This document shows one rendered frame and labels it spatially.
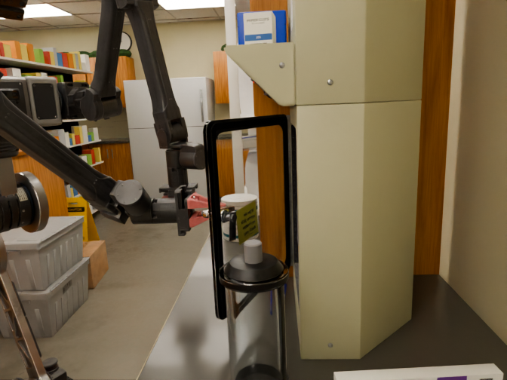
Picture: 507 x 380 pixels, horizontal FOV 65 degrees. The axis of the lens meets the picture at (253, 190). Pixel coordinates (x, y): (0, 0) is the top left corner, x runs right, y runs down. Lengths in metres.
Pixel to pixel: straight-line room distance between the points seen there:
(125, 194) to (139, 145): 5.07
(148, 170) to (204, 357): 5.17
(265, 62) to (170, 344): 0.58
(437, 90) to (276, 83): 0.54
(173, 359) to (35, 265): 2.05
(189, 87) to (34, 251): 3.53
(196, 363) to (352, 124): 0.52
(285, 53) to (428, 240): 0.70
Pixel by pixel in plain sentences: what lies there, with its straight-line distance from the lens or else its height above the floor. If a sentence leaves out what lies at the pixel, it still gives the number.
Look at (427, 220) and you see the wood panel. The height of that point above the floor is 1.09.
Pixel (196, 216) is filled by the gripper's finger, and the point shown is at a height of 1.18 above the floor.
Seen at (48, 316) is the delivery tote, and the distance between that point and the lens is 2.94.
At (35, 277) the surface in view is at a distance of 2.86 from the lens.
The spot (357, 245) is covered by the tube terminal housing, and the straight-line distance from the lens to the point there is 0.73.
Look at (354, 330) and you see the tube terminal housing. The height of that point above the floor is 1.00.
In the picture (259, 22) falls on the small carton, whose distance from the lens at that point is 0.75.
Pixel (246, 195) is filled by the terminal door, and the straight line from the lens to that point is 0.84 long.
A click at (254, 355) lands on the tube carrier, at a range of 0.65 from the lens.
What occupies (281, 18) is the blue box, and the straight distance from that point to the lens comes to 0.88.
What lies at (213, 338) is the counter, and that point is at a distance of 0.89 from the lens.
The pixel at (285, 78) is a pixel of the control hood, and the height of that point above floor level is 1.45.
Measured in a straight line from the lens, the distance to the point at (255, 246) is 0.60.
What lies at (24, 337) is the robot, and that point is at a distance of 1.91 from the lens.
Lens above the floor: 1.42
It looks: 12 degrees down
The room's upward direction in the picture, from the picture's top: 2 degrees counter-clockwise
